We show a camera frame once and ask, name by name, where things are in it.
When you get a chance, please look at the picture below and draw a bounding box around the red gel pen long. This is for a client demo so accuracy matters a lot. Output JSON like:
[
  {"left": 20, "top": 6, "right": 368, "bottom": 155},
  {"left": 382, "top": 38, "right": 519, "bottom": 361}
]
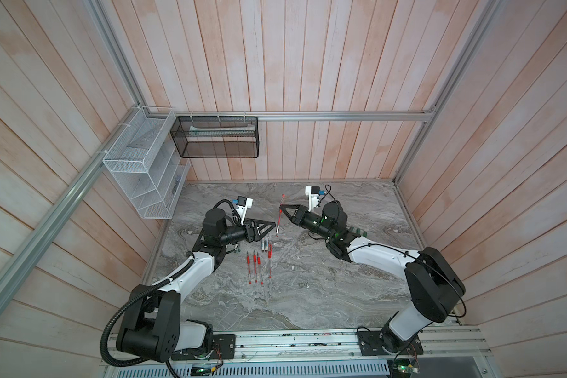
[{"left": 257, "top": 255, "right": 264, "bottom": 285}]

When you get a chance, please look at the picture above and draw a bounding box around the aluminium front rail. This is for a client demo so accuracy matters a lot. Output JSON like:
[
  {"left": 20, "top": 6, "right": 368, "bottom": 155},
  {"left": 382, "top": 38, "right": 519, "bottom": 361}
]
[{"left": 98, "top": 328, "right": 495, "bottom": 367}]

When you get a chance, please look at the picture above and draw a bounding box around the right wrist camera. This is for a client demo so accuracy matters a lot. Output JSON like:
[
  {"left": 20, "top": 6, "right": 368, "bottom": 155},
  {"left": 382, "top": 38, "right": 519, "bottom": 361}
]
[{"left": 305, "top": 185, "right": 325, "bottom": 212}]

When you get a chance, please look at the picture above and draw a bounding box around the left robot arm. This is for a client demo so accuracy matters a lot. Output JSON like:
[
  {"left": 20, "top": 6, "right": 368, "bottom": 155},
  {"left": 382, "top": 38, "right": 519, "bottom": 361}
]
[{"left": 99, "top": 208, "right": 276, "bottom": 367}]

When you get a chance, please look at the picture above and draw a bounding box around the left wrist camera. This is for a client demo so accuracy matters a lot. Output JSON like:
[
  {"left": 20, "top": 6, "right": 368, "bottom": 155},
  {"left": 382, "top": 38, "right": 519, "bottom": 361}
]
[{"left": 232, "top": 196, "right": 253, "bottom": 225}]

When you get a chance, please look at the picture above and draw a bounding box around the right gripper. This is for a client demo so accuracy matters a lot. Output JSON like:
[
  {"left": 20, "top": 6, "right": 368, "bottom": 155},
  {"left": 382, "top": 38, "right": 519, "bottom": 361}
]
[{"left": 281, "top": 205, "right": 335, "bottom": 245}]

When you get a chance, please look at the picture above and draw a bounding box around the white wire mesh shelf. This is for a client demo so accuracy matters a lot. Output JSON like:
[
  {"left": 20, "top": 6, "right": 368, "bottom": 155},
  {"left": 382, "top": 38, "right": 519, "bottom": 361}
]
[{"left": 103, "top": 106, "right": 191, "bottom": 220}]

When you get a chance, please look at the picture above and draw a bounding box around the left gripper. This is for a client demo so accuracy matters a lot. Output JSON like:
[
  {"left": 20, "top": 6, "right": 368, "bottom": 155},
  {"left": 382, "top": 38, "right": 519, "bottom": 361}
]
[{"left": 220, "top": 217, "right": 276, "bottom": 245}]

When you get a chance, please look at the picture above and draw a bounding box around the black wire mesh basket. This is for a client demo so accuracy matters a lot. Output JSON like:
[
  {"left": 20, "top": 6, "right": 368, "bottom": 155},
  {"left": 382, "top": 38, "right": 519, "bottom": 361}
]
[{"left": 170, "top": 115, "right": 260, "bottom": 158}]

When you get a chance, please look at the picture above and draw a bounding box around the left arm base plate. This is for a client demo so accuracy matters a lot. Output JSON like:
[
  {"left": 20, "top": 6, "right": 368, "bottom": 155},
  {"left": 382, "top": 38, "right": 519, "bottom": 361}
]
[{"left": 171, "top": 333, "right": 236, "bottom": 362}]

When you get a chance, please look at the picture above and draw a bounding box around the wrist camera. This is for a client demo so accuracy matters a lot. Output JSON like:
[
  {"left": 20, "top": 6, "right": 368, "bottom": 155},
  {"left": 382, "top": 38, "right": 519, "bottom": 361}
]
[
  {"left": 232, "top": 196, "right": 253, "bottom": 225},
  {"left": 305, "top": 185, "right": 325, "bottom": 212}
]

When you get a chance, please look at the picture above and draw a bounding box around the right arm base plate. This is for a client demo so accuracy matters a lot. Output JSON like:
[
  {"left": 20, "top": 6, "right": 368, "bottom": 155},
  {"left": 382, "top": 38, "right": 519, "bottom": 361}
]
[{"left": 356, "top": 328, "right": 424, "bottom": 357}]

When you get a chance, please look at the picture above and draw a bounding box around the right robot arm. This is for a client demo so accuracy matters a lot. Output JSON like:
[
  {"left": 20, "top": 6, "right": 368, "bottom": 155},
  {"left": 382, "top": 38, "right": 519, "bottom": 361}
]
[{"left": 280, "top": 201, "right": 466, "bottom": 354}]

